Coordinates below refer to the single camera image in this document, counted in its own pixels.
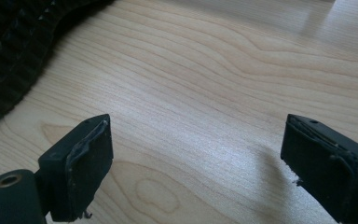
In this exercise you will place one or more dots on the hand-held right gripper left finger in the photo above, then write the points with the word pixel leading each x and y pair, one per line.
pixel 74 174

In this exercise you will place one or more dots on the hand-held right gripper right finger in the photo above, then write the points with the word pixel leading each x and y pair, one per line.
pixel 326 168

